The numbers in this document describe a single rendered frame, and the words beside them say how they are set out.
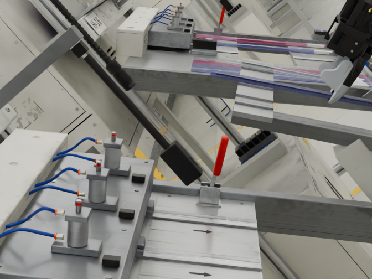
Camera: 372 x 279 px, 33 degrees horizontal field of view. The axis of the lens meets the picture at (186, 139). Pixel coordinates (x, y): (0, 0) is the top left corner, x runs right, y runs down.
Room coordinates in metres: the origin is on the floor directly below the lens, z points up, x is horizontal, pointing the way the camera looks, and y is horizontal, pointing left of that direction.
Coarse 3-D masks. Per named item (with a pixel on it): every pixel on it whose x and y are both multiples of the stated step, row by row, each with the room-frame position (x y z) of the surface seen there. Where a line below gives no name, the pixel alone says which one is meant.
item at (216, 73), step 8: (216, 72) 1.23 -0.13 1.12; (224, 72) 1.23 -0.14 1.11; (232, 80) 1.22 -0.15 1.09; (240, 80) 1.22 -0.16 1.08; (248, 80) 1.21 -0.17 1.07; (256, 80) 1.21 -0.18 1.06; (264, 80) 1.21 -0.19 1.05; (272, 88) 1.20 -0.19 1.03; (280, 88) 1.20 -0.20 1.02; (288, 88) 1.19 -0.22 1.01; (296, 88) 1.19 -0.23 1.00; (304, 88) 1.19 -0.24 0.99; (320, 96) 1.18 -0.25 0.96; (328, 96) 1.18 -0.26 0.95; (344, 96) 1.17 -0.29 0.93; (352, 96) 1.17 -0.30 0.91; (360, 104) 1.16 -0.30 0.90; (368, 104) 1.16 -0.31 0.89
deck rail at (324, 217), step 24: (168, 192) 0.94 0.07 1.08; (192, 192) 0.93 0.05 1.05; (240, 192) 0.92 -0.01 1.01; (264, 192) 0.92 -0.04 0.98; (264, 216) 0.92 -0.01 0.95; (288, 216) 0.91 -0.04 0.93; (312, 216) 0.90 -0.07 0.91; (336, 216) 0.89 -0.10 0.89; (360, 216) 0.89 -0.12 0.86; (360, 240) 0.89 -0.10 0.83
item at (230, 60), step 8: (240, 64) 1.32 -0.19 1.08; (248, 64) 1.32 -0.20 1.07; (256, 64) 1.31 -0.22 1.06; (264, 64) 1.31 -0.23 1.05; (280, 72) 1.30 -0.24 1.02; (288, 72) 1.30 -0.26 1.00; (296, 72) 1.29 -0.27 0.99; (304, 72) 1.29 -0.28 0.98; (320, 80) 1.28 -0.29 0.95; (360, 88) 1.26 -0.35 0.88; (368, 88) 1.26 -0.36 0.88
